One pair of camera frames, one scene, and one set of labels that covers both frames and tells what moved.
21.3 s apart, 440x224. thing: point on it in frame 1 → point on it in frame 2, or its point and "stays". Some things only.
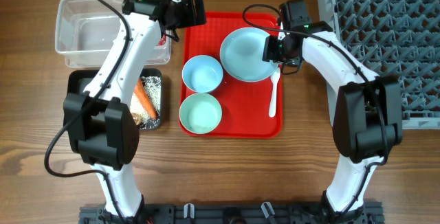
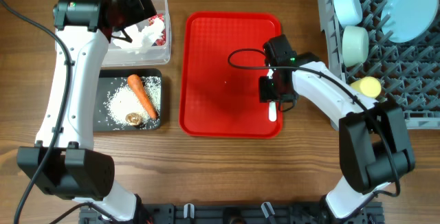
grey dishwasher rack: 391,25 stays
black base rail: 295,212 stays
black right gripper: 270,53 → 265,95
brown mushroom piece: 137,118 stays
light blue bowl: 202,73 → 348,7
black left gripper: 190,18 → 139,14
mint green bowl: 200,113 → 355,45
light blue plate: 241,55 → 409,10
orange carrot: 144,97 stays
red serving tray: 245,106 stays
